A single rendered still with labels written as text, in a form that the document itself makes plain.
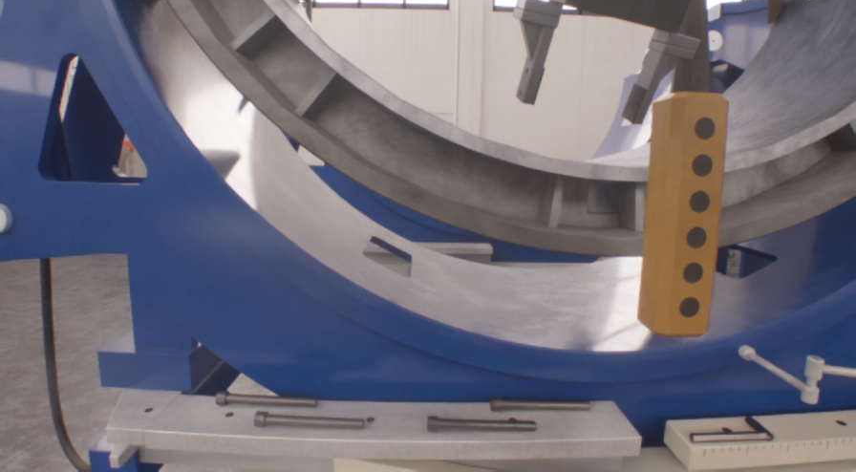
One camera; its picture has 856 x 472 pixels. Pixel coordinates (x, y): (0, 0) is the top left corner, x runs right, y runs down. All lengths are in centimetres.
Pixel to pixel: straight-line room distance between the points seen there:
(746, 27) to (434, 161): 290
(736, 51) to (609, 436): 296
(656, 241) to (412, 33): 976
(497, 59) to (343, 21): 353
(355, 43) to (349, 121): 920
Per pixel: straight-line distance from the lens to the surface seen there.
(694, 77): 64
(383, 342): 104
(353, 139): 110
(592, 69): 1080
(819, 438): 134
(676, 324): 66
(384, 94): 93
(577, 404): 107
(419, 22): 1031
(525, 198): 112
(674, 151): 62
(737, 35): 361
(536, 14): 46
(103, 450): 124
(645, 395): 124
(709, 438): 118
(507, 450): 97
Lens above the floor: 141
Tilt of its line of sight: 6 degrees down
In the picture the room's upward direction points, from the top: 1 degrees clockwise
